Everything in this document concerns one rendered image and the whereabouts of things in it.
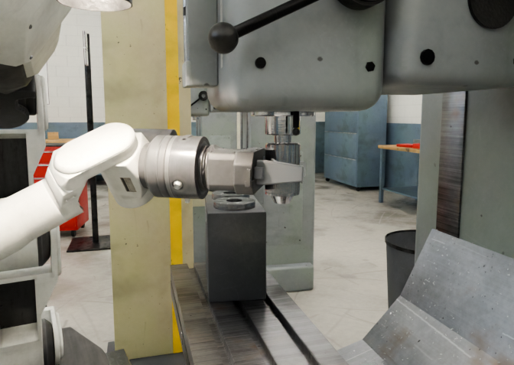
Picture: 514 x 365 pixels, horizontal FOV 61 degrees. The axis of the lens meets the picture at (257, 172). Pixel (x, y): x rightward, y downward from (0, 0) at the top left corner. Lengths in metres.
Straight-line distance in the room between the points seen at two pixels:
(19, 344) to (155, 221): 1.19
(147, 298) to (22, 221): 1.87
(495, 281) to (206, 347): 0.47
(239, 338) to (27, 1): 0.65
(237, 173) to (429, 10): 0.29
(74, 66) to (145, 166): 9.10
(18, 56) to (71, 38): 8.89
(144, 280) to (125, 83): 1.01
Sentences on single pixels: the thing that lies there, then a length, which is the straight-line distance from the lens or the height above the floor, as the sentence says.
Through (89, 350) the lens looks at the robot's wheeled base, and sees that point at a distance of 1.59.
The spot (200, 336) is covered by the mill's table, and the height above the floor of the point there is 0.93.
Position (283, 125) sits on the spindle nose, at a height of 1.29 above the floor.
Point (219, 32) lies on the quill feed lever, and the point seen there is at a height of 1.38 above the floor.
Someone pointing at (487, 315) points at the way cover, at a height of 1.00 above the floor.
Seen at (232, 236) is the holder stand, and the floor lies 1.06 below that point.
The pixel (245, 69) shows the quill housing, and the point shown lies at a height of 1.35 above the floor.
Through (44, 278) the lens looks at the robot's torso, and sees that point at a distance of 1.19.
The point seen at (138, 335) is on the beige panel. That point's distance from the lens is 2.55.
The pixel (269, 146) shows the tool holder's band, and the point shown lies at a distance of 0.58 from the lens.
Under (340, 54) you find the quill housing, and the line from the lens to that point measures 0.52.
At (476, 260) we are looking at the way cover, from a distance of 0.84.
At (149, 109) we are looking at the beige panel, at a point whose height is 1.34.
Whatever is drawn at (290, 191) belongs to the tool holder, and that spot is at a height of 1.21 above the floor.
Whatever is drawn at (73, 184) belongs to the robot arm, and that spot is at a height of 1.22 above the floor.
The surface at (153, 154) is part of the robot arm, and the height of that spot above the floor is 1.25.
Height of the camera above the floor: 1.30
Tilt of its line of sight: 7 degrees down
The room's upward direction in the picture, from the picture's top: straight up
